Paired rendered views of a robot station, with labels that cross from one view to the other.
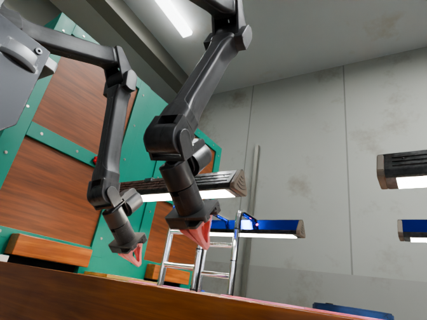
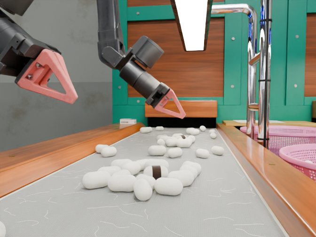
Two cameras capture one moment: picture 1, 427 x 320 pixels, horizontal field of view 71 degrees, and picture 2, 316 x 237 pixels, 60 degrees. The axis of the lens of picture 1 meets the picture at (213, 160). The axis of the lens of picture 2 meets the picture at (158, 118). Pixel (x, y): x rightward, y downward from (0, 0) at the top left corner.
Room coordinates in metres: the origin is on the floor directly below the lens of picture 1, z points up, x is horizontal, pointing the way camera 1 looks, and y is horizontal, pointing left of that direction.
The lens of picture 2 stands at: (0.58, -0.43, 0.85)
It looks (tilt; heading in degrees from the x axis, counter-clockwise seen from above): 3 degrees down; 62
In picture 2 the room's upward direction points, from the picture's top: straight up
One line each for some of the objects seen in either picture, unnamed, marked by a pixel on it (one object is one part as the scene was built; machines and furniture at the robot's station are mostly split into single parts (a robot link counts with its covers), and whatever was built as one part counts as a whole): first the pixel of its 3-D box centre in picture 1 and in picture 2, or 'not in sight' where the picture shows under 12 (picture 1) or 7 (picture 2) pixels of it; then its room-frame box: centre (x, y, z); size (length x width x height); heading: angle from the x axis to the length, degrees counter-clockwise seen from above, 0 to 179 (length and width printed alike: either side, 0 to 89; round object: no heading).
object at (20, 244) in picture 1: (52, 251); (180, 108); (1.21, 0.55, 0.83); 0.30 x 0.06 x 0.07; 144
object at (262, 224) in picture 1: (239, 227); not in sight; (1.45, -0.17, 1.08); 0.62 x 0.08 x 0.07; 54
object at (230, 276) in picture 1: (227, 263); not in sight; (1.38, -0.13, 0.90); 0.20 x 0.19 x 0.45; 54
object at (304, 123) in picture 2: (125, 279); (267, 123); (1.45, 0.30, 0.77); 0.33 x 0.15 x 0.01; 144
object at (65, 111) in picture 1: (113, 175); (258, 10); (1.69, 0.57, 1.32); 1.36 x 0.55 x 0.95; 144
